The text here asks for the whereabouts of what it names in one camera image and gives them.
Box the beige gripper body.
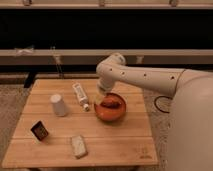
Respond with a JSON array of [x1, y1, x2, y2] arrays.
[[95, 88, 109, 105]]

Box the white ceramic cup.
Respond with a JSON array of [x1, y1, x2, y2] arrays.
[[50, 94, 68, 117]]

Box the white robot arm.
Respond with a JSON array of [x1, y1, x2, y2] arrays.
[[96, 53, 213, 171]]

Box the dark rectangular eraser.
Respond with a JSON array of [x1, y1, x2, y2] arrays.
[[31, 121, 48, 141]]

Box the orange bowl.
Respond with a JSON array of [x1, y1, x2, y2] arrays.
[[94, 93, 126, 122]]

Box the white tube with cap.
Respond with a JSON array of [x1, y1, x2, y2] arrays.
[[72, 83, 89, 111]]

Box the wooden table board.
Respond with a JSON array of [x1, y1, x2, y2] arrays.
[[2, 79, 158, 168]]

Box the white sponge block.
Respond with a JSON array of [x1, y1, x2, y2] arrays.
[[71, 135, 88, 159]]

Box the black cable on floor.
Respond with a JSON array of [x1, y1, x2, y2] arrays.
[[153, 95, 173, 114]]

